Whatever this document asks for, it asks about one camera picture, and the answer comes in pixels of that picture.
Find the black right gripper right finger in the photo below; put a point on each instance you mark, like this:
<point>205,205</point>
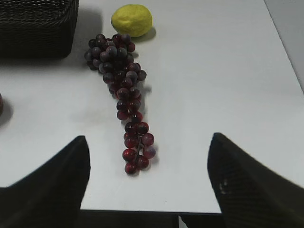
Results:
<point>249,194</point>

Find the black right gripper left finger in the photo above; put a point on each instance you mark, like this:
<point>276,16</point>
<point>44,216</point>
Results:
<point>51,196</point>

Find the dark red grape bunch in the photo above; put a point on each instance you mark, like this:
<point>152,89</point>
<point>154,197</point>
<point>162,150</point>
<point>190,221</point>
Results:
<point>113,59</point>

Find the black woven basket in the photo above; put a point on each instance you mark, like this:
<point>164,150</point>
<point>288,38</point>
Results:
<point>37,28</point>

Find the red apple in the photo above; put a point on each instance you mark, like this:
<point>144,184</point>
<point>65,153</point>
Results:
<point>1,104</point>

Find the yellow lemon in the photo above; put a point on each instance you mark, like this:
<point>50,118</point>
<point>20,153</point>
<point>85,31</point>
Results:
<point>132,19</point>

